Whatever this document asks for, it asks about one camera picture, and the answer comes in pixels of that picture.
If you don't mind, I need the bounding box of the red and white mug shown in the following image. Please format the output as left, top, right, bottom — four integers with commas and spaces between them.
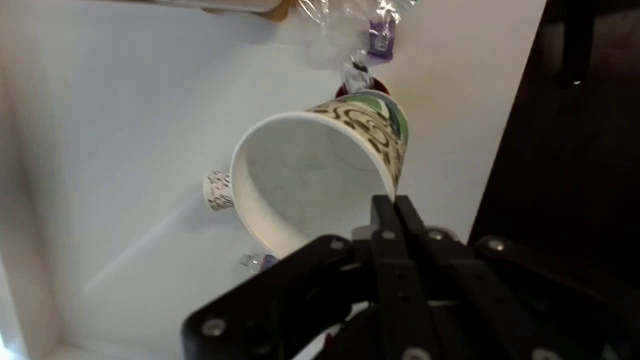
331, 76, 392, 98

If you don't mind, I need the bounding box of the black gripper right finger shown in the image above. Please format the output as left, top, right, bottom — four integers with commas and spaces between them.
395, 195, 640, 360

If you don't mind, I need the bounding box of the clear plastic bag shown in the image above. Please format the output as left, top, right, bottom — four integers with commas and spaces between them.
295, 0, 416, 93

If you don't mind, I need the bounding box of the small purple wrapper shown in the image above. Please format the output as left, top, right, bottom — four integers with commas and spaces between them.
366, 19, 399, 61

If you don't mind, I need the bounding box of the patterned paper cup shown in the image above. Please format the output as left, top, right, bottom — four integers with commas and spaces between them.
227, 89, 412, 259
202, 169, 236, 215

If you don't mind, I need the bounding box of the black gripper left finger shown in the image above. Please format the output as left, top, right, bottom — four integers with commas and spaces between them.
179, 195, 428, 360

